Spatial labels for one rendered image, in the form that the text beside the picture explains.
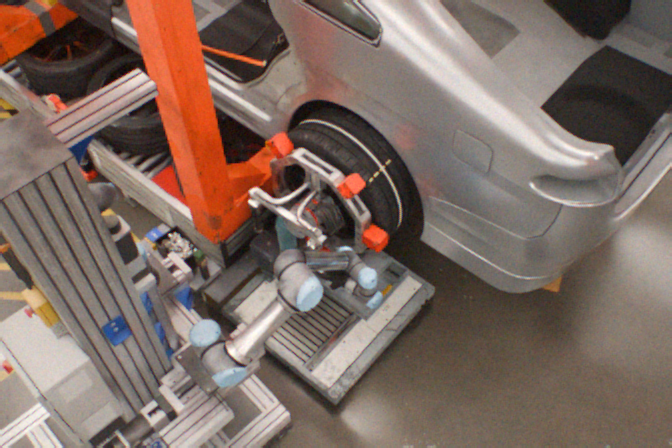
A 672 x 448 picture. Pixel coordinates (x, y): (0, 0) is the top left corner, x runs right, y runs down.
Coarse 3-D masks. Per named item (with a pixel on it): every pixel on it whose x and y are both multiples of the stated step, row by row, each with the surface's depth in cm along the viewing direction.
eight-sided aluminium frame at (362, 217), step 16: (272, 160) 333; (288, 160) 321; (304, 160) 314; (320, 160) 314; (272, 176) 342; (320, 176) 311; (336, 176) 309; (288, 192) 352; (336, 192) 311; (288, 208) 353; (352, 208) 312; (368, 224) 320; (336, 240) 350; (352, 240) 340
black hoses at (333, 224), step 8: (328, 192) 323; (312, 208) 317; (320, 208) 310; (328, 208) 308; (336, 208) 309; (320, 216) 307; (328, 216) 308; (336, 216) 310; (328, 224) 308; (336, 224) 310; (328, 232) 309; (336, 232) 311
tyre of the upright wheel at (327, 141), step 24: (312, 120) 327; (336, 120) 321; (360, 120) 320; (312, 144) 316; (336, 144) 311; (384, 144) 316; (360, 168) 309; (384, 168) 314; (360, 192) 315; (384, 192) 314; (408, 192) 325; (384, 216) 318
